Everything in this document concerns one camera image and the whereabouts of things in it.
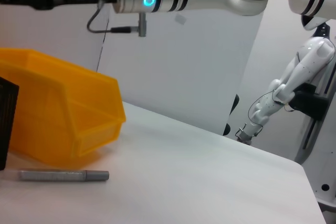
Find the grey wall socket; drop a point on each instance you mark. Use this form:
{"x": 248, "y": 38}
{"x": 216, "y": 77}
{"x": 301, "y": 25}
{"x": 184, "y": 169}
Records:
{"x": 181, "y": 19}

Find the grey metallic pen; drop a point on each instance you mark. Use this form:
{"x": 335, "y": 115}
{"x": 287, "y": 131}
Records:
{"x": 63, "y": 175}

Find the yellow plastic bin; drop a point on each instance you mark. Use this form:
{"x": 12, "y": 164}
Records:
{"x": 52, "y": 108}

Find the white robot head black visor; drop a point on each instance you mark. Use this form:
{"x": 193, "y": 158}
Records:
{"x": 312, "y": 22}

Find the white background robot forearm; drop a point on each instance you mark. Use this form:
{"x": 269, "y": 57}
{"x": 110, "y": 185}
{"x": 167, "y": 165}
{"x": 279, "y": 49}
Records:
{"x": 265, "y": 108}

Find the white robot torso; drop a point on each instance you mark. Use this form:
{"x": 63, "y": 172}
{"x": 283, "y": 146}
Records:
{"x": 309, "y": 64}

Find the black bracket box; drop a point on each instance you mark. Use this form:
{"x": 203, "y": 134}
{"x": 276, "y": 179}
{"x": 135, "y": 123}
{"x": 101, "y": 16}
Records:
{"x": 312, "y": 100}

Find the black rounded background object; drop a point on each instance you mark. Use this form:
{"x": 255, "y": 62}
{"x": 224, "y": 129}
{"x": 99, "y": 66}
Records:
{"x": 234, "y": 104}

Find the black mesh pen holder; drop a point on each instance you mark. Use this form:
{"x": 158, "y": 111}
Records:
{"x": 8, "y": 119}

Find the white robot lift column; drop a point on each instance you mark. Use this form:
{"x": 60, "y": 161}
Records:
{"x": 317, "y": 161}

